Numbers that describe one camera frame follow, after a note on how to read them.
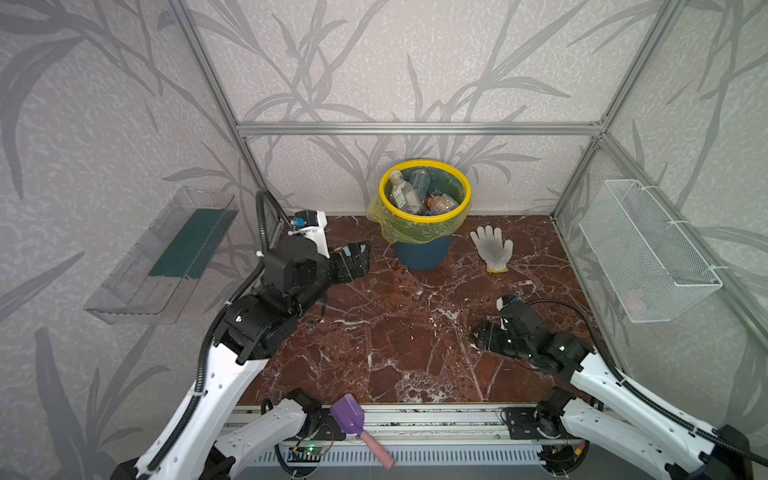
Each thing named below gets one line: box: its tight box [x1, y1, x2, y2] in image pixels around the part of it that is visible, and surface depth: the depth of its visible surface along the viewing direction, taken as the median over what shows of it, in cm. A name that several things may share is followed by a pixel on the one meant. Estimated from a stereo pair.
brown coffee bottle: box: [424, 193, 459, 215], surface depth 87 cm
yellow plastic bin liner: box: [366, 183, 473, 244], surface depth 86 cm
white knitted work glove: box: [470, 225, 514, 274], surface depth 111 cm
